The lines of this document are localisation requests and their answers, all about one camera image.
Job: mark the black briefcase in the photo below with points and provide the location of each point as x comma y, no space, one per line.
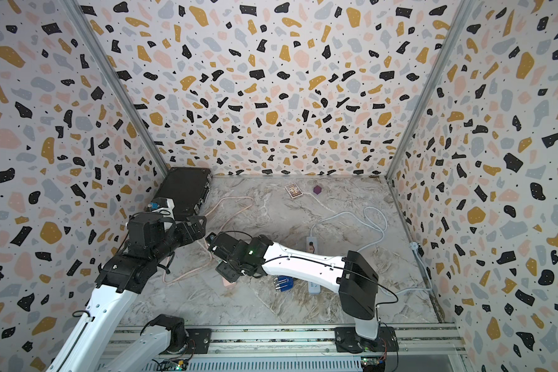
188,187

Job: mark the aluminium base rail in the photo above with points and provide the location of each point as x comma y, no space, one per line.
397,347

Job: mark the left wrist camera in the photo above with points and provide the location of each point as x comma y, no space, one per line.
164,206

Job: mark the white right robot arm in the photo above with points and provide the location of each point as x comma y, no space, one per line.
351,277

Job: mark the pink power strip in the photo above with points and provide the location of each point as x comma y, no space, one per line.
228,273

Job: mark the aluminium corner post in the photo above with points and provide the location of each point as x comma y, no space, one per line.
460,18
82,25

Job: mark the playing card box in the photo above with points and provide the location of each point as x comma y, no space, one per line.
293,190

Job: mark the aluminium corner post right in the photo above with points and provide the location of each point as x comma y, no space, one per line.
460,18

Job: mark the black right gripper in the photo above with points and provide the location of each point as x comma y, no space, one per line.
223,270

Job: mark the aluminium corner post left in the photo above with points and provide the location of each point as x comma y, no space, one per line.
82,25

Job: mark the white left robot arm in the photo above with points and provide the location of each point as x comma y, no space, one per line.
152,238

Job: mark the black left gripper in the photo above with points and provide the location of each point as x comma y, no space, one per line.
200,230

